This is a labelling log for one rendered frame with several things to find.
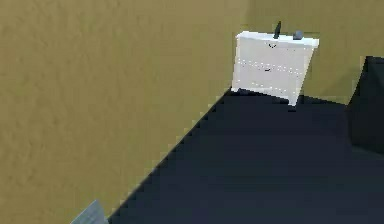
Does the white chest of drawers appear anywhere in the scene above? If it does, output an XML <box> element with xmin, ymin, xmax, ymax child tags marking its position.
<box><xmin>230</xmin><ymin>30</ymin><xmax>320</xmax><ymax>108</ymax></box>

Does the black slim upright object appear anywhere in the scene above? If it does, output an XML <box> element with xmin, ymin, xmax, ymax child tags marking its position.
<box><xmin>273</xmin><ymin>20</ymin><xmax>283</xmax><ymax>40</ymax></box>

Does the black box furniture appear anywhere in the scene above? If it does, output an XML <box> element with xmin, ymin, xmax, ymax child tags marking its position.
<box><xmin>345</xmin><ymin>55</ymin><xmax>384</xmax><ymax>155</ymax></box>

